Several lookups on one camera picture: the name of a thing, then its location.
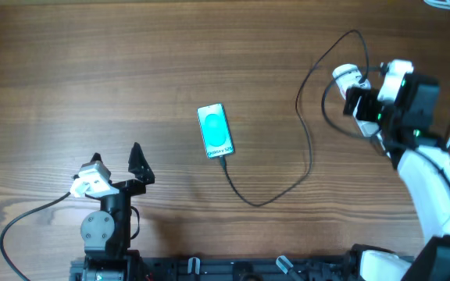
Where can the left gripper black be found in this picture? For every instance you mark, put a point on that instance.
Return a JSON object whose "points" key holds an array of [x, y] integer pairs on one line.
{"points": [[141, 171]]}

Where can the white power strip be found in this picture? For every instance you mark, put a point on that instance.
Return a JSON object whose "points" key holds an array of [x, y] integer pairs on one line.
{"points": [[347, 76]]}

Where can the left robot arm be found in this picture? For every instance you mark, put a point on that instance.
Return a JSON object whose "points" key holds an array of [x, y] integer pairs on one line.
{"points": [[106, 232]]}

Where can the blue-screen Galaxy smartphone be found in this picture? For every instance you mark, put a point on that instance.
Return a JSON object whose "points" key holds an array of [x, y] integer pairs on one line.
{"points": [[215, 130]]}

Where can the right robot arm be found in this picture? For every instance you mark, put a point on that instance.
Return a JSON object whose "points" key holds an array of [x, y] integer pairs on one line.
{"points": [[403, 112]]}

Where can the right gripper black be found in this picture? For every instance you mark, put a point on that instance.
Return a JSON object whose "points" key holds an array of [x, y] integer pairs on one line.
{"points": [[369, 96]]}

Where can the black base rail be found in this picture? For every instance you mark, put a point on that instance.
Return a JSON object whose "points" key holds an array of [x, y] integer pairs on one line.
{"points": [[181, 269]]}

